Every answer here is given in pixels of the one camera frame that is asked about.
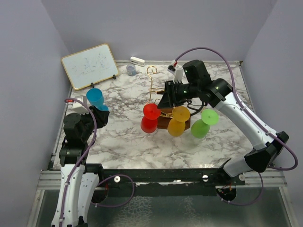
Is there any orange wine glass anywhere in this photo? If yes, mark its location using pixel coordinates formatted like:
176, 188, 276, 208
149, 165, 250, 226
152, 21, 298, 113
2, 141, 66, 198
167, 106, 190, 137

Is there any blue wine glass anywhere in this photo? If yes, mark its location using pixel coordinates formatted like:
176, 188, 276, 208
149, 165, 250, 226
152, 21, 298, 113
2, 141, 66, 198
86, 88, 109, 111

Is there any yellow framed whiteboard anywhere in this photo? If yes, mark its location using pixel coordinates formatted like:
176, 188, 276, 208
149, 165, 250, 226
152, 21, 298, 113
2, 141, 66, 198
61, 44, 119, 90

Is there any brown wooden rack base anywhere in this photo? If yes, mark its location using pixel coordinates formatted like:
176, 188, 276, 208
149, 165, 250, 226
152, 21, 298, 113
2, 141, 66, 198
157, 107, 191, 130

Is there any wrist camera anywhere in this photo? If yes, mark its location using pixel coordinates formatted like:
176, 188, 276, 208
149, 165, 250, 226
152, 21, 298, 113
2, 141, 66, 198
66, 95, 89, 114
168, 60, 184, 83

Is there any clear jar of clips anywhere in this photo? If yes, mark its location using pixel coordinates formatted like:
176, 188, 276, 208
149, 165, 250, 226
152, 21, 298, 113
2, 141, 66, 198
126, 64, 137, 76

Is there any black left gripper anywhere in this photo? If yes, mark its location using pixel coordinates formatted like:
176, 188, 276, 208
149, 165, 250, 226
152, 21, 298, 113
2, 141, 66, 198
79, 105, 110, 141

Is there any gold wire glass rack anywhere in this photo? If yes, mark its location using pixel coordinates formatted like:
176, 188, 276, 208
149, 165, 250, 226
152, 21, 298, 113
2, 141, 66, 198
143, 66, 211, 119

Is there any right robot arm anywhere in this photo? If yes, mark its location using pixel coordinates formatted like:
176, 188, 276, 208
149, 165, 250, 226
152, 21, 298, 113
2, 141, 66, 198
158, 60, 289, 185

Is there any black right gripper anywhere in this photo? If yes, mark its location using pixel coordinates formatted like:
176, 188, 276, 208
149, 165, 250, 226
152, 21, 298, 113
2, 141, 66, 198
158, 79, 199, 109

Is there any red wine glass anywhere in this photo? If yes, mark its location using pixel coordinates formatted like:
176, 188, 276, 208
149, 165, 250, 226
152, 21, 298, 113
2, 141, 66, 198
141, 103, 160, 133

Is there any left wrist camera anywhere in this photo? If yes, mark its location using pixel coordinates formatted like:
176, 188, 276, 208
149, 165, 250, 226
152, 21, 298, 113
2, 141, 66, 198
66, 95, 89, 114

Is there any black mounting rail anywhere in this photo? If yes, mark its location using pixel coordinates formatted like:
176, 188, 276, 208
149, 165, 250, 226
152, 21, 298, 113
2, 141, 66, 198
85, 164, 245, 197

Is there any green wine glass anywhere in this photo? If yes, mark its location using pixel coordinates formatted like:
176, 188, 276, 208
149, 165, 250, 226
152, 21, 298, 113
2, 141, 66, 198
191, 109, 219, 139

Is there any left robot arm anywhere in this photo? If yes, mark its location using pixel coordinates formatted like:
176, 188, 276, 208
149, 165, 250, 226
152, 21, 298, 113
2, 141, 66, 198
51, 106, 109, 227

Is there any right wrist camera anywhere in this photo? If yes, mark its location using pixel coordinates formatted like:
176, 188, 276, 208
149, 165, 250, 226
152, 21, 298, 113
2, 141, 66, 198
168, 60, 184, 83

